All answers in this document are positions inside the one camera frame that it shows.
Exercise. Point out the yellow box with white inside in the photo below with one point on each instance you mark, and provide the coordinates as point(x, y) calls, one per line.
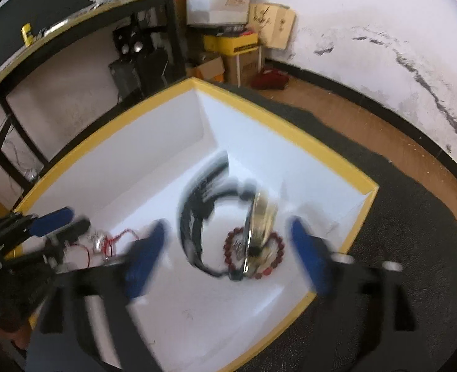
point(166, 155)

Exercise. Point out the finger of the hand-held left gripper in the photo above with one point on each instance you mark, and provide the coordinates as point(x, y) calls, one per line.
point(75, 229)
point(54, 219)

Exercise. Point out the black monitor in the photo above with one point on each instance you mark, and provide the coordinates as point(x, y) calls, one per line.
point(38, 4)

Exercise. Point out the person's left hand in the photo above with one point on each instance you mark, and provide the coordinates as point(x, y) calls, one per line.
point(7, 333)

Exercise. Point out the white paper bag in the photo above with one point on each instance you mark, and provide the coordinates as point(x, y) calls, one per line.
point(216, 0)

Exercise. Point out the red cloth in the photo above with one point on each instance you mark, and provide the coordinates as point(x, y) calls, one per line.
point(269, 79)

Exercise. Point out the brown cardboard carton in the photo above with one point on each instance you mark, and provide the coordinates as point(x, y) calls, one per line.
point(245, 68)

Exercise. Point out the brown paper bag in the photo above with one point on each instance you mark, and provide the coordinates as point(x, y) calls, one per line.
point(273, 25)

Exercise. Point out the black desk with wooden edge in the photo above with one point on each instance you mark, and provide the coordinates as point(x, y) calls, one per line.
point(77, 15)

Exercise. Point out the yellow cardboard box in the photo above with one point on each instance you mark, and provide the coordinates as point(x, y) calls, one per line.
point(232, 44)

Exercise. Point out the yellow tape measure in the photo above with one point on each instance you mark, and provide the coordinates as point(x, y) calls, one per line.
point(27, 34)

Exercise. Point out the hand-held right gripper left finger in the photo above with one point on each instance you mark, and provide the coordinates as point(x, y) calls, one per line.
point(147, 259)

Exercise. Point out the black floral patterned mat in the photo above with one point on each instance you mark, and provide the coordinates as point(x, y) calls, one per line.
point(387, 279)

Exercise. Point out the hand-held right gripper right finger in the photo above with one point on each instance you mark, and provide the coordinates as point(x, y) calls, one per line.
point(309, 255)

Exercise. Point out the black wristwatch with pale face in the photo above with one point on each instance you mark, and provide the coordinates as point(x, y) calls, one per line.
point(261, 217)

